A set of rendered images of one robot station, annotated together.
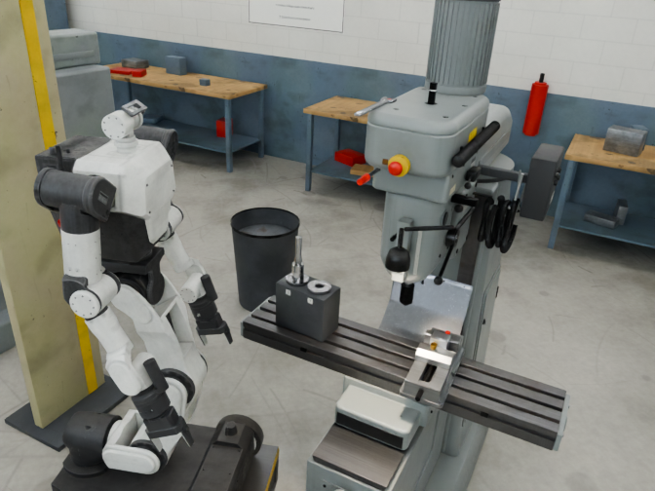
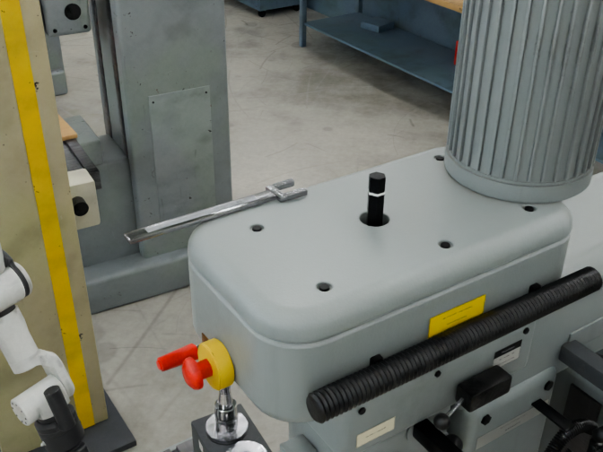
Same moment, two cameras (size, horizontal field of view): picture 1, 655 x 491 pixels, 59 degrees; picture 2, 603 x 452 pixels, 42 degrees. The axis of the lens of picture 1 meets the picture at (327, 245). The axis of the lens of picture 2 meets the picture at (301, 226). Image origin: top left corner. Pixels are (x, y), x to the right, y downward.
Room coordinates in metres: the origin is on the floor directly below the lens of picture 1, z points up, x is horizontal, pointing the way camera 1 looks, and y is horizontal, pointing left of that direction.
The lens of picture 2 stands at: (0.97, -0.63, 2.39)
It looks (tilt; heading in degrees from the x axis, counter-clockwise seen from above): 31 degrees down; 31
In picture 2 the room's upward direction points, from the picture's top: 1 degrees clockwise
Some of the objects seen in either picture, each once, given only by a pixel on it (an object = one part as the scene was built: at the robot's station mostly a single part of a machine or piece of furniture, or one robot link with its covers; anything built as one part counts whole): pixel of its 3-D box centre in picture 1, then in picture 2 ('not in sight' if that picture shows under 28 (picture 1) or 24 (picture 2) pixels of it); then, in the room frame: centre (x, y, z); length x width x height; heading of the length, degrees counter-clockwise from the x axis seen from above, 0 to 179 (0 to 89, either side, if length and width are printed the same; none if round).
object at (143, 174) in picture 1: (111, 194); not in sight; (1.52, 0.62, 1.63); 0.34 x 0.30 x 0.36; 172
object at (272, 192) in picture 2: (374, 106); (218, 211); (1.64, -0.11, 1.89); 0.24 x 0.04 x 0.01; 154
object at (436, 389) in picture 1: (435, 359); not in sight; (1.65, -0.40, 1.02); 0.35 x 0.15 x 0.11; 157
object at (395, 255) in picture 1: (398, 257); not in sight; (1.50, -0.21, 1.49); 0.07 x 0.07 x 0.06
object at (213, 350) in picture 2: (399, 166); (215, 364); (1.53, -0.19, 1.76); 0.06 x 0.02 x 0.06; 64
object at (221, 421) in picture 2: (297, 272); (226, 416); (1.92, 0.11, 1.19); 0.05 x 0.05 x 0.06
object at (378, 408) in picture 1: (395, 384); not in sight; (1.73, -0.29, 0.82); 0.50 x 0.35 x 0.12; 154
